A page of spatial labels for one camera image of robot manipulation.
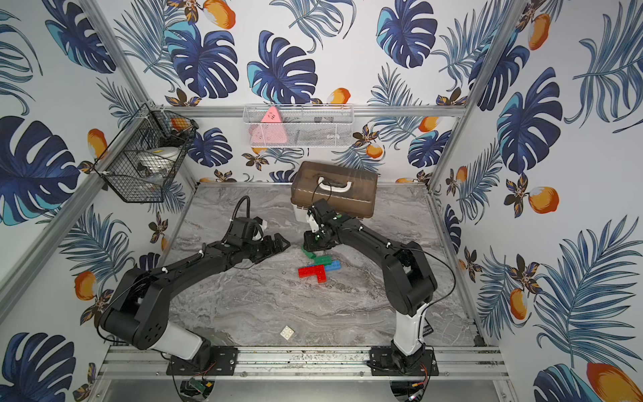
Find green lego brick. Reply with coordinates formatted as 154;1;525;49
311;256;333;266
301;246;317;260

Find red lego brick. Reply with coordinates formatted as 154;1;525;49
298;266;325;278
316;271;327;284

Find blue lego brick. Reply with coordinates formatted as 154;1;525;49
324;261;342;272

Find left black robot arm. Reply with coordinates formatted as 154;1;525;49
99;196;291;370

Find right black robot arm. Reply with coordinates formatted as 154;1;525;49
304;199;438;357

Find white square lego brick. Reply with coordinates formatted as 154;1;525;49
280;326;295;340

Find brown lid storage box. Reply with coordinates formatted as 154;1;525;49
291;162;378;223

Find pink triangle card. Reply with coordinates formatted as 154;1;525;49
249;107;288;147

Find white bowl in basket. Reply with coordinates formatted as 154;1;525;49
136;147;180;175

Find black abacus tray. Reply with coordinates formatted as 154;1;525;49
422;319;434;337

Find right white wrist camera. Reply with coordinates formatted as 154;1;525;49
297;209;316;230

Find clear wall shelf tray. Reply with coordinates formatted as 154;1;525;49
243;104;355;148

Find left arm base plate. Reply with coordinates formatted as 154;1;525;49
166;346;239;377

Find black wire basket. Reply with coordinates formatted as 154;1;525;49
91;104;199;204

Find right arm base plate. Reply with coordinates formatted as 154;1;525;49
365;344;440;377

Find aluminium front rail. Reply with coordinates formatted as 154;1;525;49
98;347;509;381

